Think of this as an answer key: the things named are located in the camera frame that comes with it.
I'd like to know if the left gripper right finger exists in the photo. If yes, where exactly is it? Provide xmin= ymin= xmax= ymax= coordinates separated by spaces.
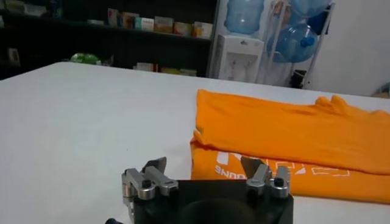
xmin=240 ymin=156 xmax=291 ymax=200

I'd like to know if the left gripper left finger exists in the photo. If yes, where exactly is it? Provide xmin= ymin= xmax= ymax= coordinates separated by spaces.
xmin=121 ymin=156 xmax=179 ymax=205

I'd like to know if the orange t-shirt with white print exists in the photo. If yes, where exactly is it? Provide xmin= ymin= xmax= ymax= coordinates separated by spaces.
xmin=190 ymin=88 xmax=390 ymax=205

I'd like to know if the green yellow medicine box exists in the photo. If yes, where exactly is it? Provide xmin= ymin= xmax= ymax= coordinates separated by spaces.
xmin=159 ymin=66 xmax=181 ymax=75

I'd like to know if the white box with red stripe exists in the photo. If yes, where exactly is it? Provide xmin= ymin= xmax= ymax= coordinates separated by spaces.
xmin=133 ymin=62 xmax=159 ymax=73

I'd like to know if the white water dispenser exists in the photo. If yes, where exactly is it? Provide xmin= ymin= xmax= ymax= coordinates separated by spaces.
xmin=213 ymin=33 xmax=265 ymax=84

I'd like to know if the white metal jug rack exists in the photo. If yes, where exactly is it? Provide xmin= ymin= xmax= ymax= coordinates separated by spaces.
xmin=257 ymin=0 xmax=336 ymax=89

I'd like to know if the black shelf unit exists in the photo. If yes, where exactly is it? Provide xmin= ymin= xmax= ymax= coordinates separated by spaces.
xmin=0 ymin=0 xmax=219 ymax=80

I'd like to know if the green snack bag in bowl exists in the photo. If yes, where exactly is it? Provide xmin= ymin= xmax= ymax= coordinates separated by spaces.
xmin=70 ymin=52 xmax=115 ymax=66

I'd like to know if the yellow and red box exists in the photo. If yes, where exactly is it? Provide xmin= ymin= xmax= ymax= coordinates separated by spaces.
xmin=173 ymin=21 xmax=193 ymax=37

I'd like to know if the teal and white box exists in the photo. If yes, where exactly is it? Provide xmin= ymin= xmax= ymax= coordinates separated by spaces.
xmin=135 ymin=16 xmax=155 ymax=32

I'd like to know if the yellow box with white label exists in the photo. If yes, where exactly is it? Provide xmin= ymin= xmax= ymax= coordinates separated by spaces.
xmin=154 ymin=16 xmax=174 ymax=34

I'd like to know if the blue water jug with label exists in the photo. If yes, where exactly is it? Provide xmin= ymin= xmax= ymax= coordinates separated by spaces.
xmin=224 ymin=0 xmax=265 ymax=35

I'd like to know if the white red upright box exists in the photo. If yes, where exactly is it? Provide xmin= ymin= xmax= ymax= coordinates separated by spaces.
xmin=107 ymin=8 xmax=120 ymax=27

